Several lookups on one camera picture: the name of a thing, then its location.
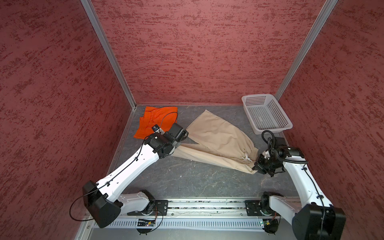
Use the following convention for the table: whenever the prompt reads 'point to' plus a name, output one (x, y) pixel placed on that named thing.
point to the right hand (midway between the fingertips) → (252, 171)
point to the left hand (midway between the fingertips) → (171, 146)
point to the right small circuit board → (271, 223)
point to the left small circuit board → (143, 222)
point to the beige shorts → (220, 141)
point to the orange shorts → (164, 117)
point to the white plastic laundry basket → (264, 113)
